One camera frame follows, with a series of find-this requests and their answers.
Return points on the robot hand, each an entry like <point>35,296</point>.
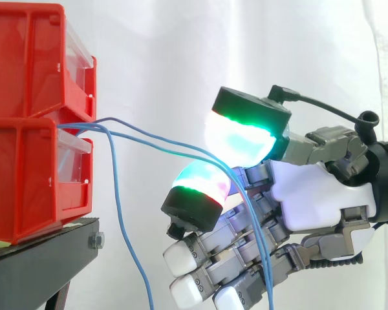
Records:
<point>310,193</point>

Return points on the red bin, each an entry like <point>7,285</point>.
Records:
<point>35,61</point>
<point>35,181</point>

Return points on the black stand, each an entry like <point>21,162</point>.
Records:
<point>38,264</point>

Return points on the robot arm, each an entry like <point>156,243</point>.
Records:
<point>387,181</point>

